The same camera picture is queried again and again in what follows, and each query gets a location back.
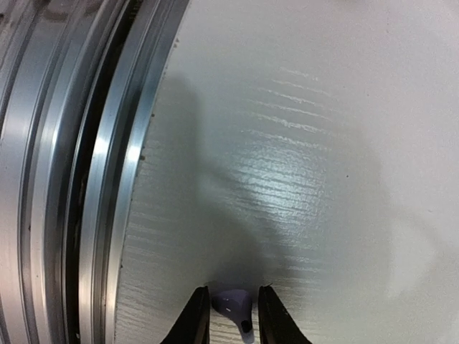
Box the aluminium front rail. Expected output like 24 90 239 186
1 1 188 343

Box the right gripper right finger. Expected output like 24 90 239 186
257 286 311 344

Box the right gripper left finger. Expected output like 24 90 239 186
161 286 210 344

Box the purple earbud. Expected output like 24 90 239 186
211 289 255 343

